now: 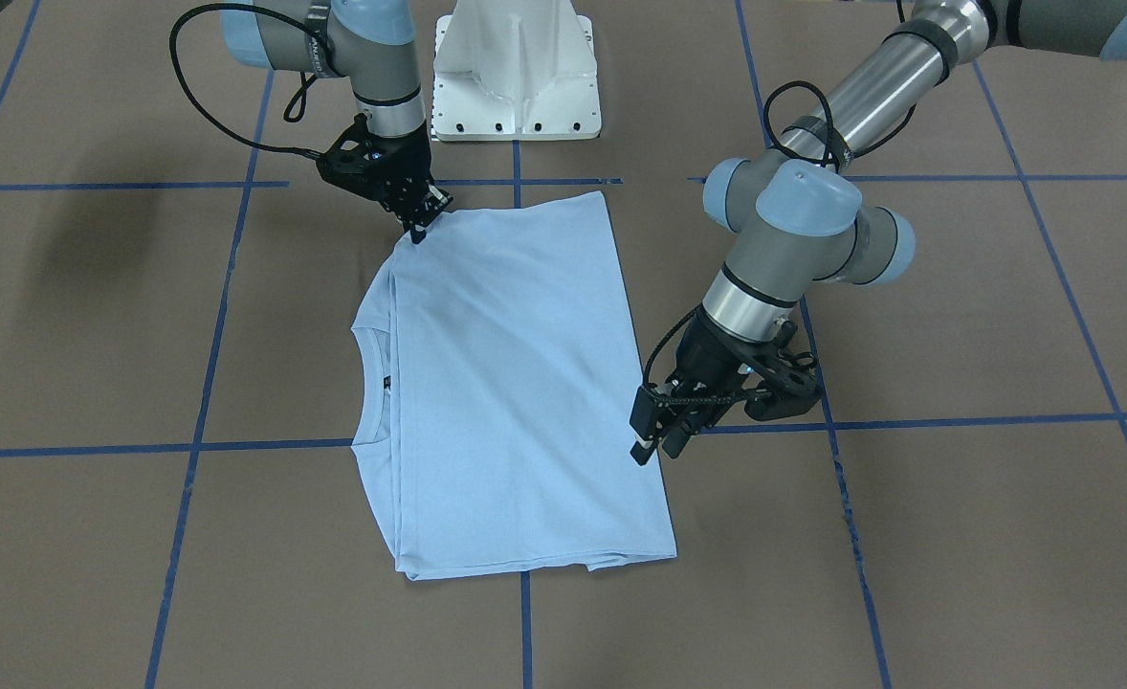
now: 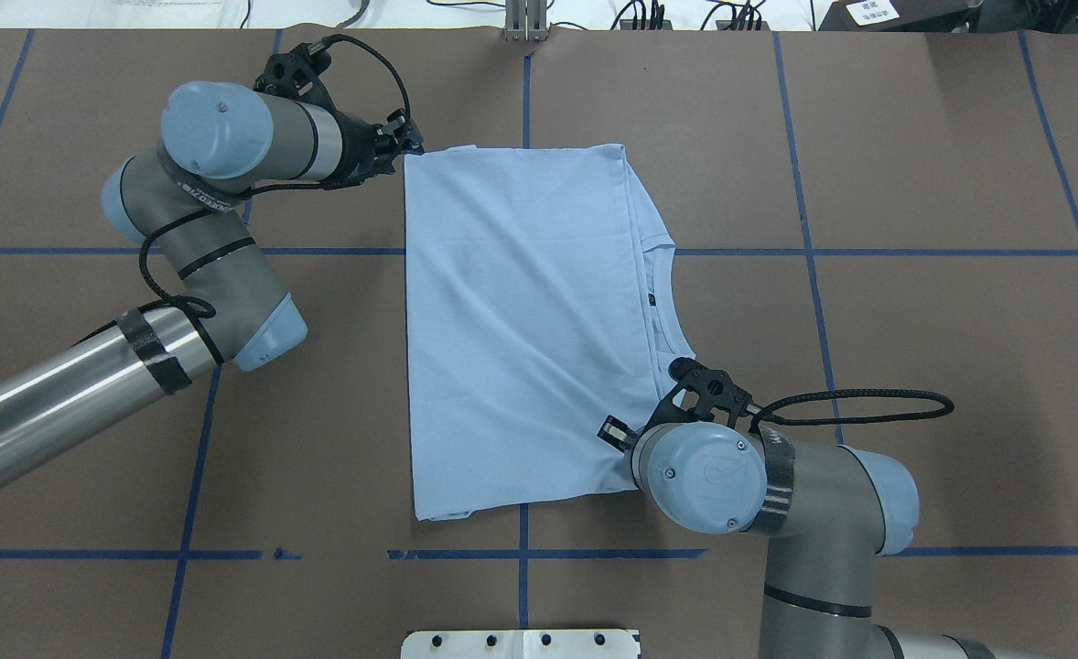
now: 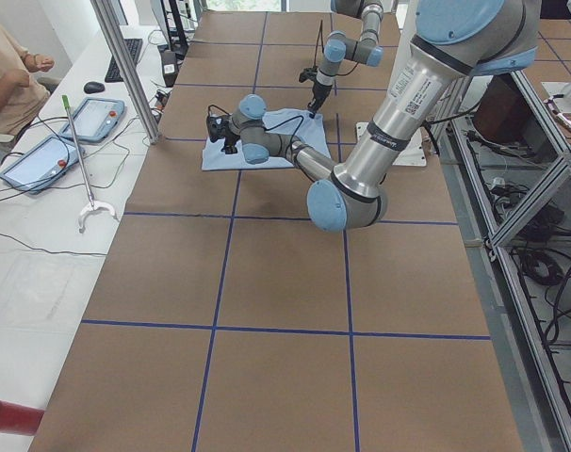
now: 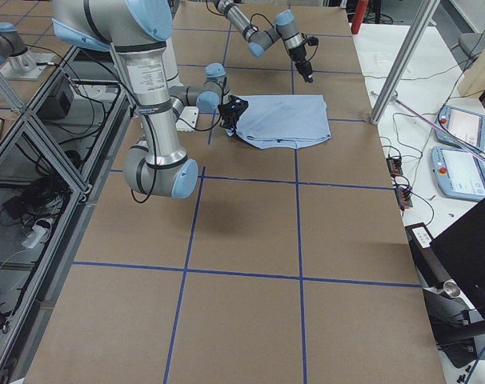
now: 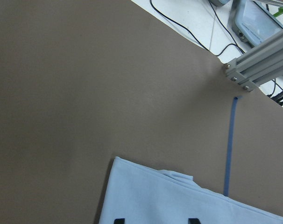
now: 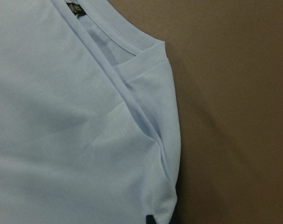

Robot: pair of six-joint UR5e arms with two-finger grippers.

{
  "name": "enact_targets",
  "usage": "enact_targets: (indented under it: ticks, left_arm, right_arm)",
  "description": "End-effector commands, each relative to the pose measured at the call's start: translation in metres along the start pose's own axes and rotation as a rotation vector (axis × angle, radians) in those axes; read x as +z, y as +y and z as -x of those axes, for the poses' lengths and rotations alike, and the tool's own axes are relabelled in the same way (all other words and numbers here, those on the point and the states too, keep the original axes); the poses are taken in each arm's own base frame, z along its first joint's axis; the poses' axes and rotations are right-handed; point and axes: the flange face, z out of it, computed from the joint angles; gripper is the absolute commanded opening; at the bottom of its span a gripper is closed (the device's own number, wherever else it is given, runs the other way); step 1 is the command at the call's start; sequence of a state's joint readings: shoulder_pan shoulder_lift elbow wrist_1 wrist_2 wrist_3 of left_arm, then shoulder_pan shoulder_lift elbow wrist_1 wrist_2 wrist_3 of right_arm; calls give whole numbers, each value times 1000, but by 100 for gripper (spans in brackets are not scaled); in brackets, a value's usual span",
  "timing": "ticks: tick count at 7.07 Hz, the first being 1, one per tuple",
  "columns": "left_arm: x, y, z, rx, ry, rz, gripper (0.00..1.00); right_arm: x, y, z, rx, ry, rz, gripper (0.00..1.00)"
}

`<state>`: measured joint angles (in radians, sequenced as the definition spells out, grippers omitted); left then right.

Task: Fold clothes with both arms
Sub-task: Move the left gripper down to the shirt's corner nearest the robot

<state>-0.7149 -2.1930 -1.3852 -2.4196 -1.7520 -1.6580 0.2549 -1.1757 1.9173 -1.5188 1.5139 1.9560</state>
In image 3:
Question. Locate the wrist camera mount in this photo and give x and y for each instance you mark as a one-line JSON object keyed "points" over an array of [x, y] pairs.
{"points": [[217, 127], [308, 74]]}

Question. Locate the seated person beige shirt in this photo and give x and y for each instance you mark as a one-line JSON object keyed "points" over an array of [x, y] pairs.
{"points": [[21, 96]]}

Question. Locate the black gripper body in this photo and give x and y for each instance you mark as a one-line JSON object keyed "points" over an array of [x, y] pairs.
{"points": [[230, 140], [318, 95]]}

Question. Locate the aluminium frame post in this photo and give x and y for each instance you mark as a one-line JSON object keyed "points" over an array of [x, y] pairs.
{"points": [[111, 29]]}

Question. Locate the reacher grabber tool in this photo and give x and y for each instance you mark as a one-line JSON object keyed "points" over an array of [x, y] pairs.
{"points": [[93, 206]]}

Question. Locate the white camera pillar base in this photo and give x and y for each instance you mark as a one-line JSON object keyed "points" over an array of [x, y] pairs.
{"points": [[390, 130]]}

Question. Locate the red fire extinguisher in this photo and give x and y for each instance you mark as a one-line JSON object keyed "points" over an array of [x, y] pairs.
{"points": [[19, 419]]}

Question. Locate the black computer mouse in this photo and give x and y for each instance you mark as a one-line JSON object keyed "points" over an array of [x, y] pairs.
{"points": [[93, 87]]}

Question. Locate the teach pendant near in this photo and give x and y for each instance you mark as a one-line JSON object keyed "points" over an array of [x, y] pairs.
{"points": [[42, 166]]}

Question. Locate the light blue t-shirt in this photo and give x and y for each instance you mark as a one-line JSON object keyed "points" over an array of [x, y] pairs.
{"points": [[283, 121]]}

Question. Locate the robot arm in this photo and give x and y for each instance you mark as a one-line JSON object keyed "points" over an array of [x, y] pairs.
{"points": [[452, 39], [338, 48]]}

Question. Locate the teach pendant far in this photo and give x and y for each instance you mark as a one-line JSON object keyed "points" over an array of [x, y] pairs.
{"points": [[95, 118]]}

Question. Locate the teach pendant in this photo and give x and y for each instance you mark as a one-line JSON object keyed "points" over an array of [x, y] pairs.
{"points": [[42, 166], [95, 118]]}

